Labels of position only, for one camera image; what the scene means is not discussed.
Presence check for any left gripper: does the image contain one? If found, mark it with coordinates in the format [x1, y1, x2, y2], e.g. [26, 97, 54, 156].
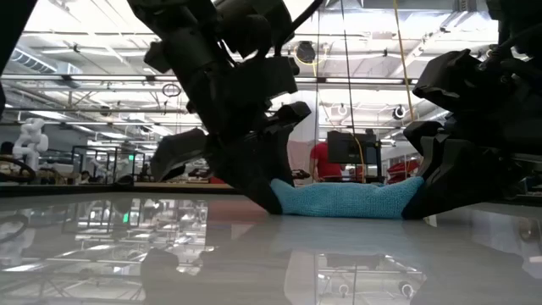
[143, 29, 312, 215]

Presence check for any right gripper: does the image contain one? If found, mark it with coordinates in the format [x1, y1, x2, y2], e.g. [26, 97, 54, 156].
[401, 88, 542, 220]

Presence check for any teal terry towel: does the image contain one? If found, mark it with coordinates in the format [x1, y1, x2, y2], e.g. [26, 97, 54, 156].
[269, 175, 425, 220]

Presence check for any red object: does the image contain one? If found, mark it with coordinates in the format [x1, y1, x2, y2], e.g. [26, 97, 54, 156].
[387, 158, 424, 186]

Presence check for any black monitor on stand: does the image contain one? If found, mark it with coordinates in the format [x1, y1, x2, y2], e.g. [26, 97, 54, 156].
[326, 130, 379, 165]

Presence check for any black round overhead device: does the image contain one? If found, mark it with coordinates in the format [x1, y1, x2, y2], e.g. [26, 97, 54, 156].
[295, 40, 318, 64]

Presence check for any white robot figure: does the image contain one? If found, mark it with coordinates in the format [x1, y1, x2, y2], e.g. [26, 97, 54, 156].
[11, 117, 50, 170]

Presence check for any short yellow cable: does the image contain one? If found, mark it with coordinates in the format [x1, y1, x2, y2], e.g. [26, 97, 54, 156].
[354, 135, 368, 184]

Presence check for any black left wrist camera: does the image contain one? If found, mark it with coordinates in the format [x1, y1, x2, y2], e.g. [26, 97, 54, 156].
[249, 57, 299, 102]

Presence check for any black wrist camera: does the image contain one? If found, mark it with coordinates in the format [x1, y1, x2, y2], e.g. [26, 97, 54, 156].
[412, 48, 516, 114]
[249, 57, 299, 102]

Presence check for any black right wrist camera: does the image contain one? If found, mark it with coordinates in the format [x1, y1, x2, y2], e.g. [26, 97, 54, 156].
[412, 48, 516, 114]

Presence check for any black cage frame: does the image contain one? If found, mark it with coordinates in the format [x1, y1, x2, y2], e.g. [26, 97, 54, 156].
[70, 145, 147, 186]

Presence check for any long yellow cable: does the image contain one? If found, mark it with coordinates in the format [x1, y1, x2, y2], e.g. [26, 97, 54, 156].
[391, 0, 415, 124]

